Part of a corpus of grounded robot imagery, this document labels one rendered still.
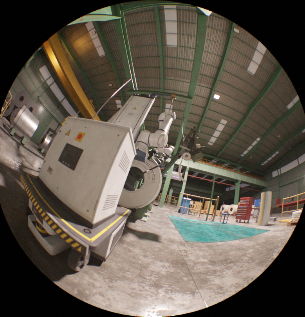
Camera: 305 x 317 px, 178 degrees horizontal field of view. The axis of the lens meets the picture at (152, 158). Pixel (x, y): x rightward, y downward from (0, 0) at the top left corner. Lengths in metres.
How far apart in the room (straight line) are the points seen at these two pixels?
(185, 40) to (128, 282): 12.49
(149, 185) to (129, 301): 1.76
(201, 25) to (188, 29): 8.62
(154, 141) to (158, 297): 1.26
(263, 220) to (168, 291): 4.31
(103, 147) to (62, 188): 0.32
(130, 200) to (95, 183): 1.53
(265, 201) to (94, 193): 4.79
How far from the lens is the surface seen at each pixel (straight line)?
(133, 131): 1.03
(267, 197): 4.74
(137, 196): 1.91
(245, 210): 5.42
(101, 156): 0.47
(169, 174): 6.69
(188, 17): 12.00
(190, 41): 11.89
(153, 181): 1.89
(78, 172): 0.52
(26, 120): 5.34
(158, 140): 1.02
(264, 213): 4.71
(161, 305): 0.67
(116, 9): 3.96
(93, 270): 0.72
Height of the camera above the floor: 0.56
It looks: 21 degrees up
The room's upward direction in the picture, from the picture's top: 18 degrees clockwise
